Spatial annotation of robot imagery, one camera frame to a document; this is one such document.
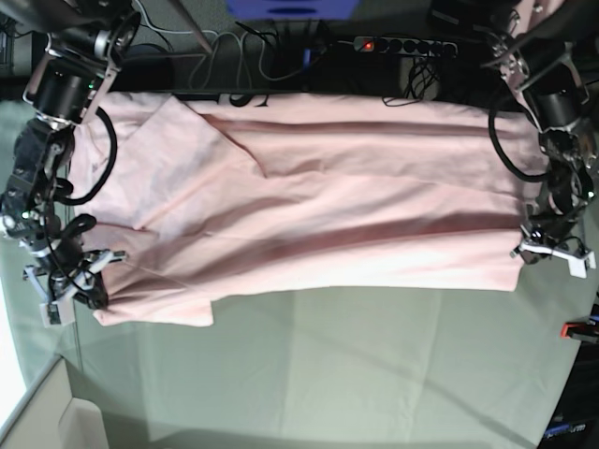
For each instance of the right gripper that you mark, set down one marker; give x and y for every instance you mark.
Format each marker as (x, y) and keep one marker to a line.
(83, 283)

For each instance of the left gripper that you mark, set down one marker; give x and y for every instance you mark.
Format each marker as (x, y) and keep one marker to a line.
(547, 234)

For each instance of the pink printed t-shirt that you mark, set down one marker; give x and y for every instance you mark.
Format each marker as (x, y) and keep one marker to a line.
(295, 192)

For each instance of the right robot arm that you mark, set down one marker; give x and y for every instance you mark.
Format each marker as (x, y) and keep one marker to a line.
(87, 42)

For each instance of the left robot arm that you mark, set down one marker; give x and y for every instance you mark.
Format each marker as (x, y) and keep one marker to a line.
(533, 52)

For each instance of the red black clamp right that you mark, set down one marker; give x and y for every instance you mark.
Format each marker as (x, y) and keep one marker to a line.
(584, 330)

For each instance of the green table cloth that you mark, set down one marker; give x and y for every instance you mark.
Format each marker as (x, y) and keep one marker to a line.
(339, 367)

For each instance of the white cardboard box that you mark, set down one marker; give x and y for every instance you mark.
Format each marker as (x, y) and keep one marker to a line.
(50, 416)

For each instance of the black power strip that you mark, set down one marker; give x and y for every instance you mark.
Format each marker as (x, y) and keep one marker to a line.
(409, 47)

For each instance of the blue plastic box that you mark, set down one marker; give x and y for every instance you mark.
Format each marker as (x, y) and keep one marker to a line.
(291, 9)

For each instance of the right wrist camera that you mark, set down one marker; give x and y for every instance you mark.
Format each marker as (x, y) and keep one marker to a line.
(57, 313)

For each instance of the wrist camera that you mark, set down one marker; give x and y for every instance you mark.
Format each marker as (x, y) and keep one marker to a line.
(580, 265)
(57, 313)

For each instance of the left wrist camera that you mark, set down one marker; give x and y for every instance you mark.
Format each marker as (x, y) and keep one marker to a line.
(580, 265)

